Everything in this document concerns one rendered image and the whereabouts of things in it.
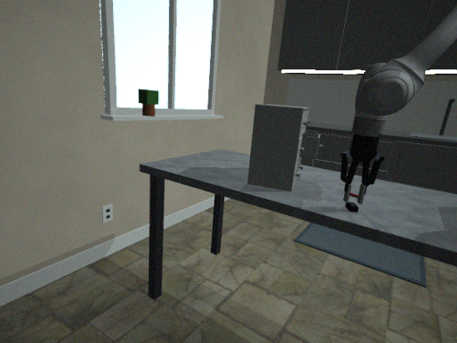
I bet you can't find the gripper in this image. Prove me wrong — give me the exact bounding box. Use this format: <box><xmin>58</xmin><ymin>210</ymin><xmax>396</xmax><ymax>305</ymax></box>
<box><xmin>341</xmin><ymin>134</ymin><xmax>384</xmax><ymax>204</ymax></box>

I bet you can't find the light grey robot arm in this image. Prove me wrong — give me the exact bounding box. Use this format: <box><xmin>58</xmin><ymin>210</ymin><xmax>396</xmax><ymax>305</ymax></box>
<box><xmin>352</xmin><ymin>5</ymin><xmax>457</xmax><ymax>136</ymax></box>

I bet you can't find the small grey chest of drawers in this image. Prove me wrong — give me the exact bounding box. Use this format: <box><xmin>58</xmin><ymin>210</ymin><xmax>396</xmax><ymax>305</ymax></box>
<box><xmin>248</xmin><ymin>105</ymin><xmax>305</xmax><ymax>192</ymax></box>

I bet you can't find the black nine-volt battery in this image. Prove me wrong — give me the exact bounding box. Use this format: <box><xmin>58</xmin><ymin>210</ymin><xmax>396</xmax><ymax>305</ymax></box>
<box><xmin>346</xmin><ymin>202</ymin><xmax>358</xmax><ymax>212</ymax></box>

